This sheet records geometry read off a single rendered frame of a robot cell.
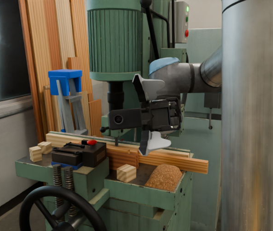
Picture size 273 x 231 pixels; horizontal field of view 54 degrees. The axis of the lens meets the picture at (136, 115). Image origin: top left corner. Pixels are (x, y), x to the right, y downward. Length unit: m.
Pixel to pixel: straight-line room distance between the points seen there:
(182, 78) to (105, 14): 0.30
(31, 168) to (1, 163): 1.32
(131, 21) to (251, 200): 0.72
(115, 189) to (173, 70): 0.40
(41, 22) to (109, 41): 1.58
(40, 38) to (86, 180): 1.73
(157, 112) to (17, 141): 1.95
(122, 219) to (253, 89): 0.74
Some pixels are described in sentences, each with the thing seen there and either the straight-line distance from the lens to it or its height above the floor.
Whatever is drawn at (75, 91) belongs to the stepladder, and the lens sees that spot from 1.87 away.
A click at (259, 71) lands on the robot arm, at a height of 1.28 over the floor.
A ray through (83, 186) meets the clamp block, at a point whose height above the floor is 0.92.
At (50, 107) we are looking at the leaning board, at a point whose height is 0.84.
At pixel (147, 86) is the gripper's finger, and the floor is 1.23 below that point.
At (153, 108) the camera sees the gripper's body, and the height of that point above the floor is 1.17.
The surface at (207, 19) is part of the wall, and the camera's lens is 3.14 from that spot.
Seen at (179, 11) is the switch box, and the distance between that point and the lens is 1.16.
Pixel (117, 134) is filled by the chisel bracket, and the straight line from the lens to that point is 0.94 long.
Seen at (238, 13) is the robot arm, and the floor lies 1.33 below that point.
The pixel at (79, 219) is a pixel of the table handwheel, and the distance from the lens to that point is 0.85.
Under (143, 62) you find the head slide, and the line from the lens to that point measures 1.00.
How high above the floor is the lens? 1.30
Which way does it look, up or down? 14 degrees down
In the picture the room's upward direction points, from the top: straight up
